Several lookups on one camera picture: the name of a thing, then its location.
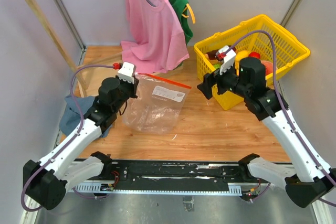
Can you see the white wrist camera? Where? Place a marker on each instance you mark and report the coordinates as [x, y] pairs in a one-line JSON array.
[[125, 71], [226, 56]]

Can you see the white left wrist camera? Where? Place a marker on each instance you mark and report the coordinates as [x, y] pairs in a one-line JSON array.
[[125, 71]]

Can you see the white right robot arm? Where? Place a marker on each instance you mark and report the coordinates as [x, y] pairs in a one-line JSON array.
[[312, 177]]

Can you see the yellow plastic basket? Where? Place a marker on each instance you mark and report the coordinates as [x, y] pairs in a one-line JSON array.
[[289, 50]]

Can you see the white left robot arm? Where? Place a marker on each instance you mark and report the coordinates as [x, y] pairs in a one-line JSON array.
[[49, 179]]

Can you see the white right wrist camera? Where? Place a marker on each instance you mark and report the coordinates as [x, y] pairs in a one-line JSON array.
[[226, 56]]

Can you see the blue cloth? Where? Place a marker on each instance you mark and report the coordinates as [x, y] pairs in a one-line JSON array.
[[71, 116]]

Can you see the watermelon slice toy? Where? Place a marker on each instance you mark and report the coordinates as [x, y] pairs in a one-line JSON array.
[[269, 67]]

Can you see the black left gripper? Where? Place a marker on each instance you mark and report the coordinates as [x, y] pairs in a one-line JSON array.
[[133, 86]]

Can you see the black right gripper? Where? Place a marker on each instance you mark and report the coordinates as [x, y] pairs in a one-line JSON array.
[[210, 79]]

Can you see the pink t-shirt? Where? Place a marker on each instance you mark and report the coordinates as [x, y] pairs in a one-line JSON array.
[[158, 39]]

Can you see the green t-shirt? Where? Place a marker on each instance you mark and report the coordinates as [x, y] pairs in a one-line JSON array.
[[178, 6]]

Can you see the yellow lemon toy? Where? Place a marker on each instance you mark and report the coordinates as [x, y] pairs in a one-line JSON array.
[[241, 55]]

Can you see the clear zip top bag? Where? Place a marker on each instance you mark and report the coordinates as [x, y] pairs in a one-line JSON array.
[[158, 105]]

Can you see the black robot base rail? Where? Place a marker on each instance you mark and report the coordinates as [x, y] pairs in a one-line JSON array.
[[172, 177]]

